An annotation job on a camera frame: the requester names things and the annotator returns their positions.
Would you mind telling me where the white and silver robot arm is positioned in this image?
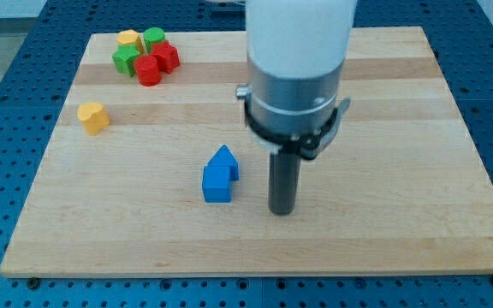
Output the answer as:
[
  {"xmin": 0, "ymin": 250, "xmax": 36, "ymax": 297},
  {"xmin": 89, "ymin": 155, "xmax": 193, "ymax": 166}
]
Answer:
[{"xmin": 237, "ymin": 0, "xmax": 357, "ymax": 160}]

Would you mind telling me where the blue triangle block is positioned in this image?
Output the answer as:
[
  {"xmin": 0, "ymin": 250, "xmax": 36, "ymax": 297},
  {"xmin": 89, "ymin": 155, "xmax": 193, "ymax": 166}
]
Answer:
[{"xmin": 208, "ymin": 145, "xmax": 240, "ymax": 181}]

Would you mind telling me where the blue cube block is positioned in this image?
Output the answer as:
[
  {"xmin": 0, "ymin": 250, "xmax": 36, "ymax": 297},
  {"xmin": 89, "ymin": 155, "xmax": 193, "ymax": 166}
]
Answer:
[{"xmin": 202, "ymin": 165, "xmax": 232, "ymax": 203}]

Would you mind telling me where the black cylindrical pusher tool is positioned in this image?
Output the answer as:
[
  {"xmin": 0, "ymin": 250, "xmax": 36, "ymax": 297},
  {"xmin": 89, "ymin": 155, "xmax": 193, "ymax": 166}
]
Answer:
[{"xmin": 268, "ymin": 152, "xmax": 300, "ymax": 216}]

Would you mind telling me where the wooden board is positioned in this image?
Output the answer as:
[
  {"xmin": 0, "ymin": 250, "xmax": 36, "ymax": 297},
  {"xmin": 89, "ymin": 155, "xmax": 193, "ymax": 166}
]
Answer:
[{"xmin": 0, "ymin": 27, "xmax": 493, "ymax": 278}]

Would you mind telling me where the red star block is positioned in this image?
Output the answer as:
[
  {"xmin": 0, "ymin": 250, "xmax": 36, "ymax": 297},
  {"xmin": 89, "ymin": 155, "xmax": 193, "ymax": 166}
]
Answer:
[{"xmin": 151, "ymin": 40, "xmax": 181, "ymax": 74}]

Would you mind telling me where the red cylinder block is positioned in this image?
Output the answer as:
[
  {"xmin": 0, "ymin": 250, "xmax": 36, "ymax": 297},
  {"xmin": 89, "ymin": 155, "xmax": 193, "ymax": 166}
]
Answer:
[{"xmin": 134, "ymin": 55, "xmax": 162, "ymax": 86}]

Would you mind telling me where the green cylinder block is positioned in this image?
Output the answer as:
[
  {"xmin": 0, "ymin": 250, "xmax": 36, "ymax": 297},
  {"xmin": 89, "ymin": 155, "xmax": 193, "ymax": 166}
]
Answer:
[{"xmin": 143, "ymin": 27, "xmax": 166, "ymax": 53}]

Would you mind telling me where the green star block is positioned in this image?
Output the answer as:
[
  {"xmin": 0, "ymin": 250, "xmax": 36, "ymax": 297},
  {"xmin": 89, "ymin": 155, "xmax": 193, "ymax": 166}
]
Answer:
[{"xmin": 112, "ymin": 45, "xmax": 141, "ymax": 77}]

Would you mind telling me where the yellow heart block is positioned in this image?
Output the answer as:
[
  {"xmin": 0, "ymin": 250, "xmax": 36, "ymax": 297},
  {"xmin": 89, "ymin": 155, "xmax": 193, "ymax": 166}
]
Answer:
[{"xmin": 77, "ymin": 102, "xmax": 110, "ymax": 136}]

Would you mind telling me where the yellow hexagon block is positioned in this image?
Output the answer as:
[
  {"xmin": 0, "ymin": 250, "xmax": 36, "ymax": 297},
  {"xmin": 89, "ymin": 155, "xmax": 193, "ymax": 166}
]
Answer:
[{"xmin": 116, "ymin": 29, "xmax": 144, "ymax": 54}]

